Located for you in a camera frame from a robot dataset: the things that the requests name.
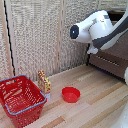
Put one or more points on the yellow snack carton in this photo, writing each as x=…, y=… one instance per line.
x=44, y=84

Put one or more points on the red plastic bowl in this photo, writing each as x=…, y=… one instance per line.
x=70, y=94

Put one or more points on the woven bamboo screen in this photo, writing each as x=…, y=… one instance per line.
x=31, y=36

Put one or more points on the brown drawer cabinet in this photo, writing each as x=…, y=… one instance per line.
x=110, y=61

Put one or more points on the red shopping basket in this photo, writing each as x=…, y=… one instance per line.
x=20, y=100

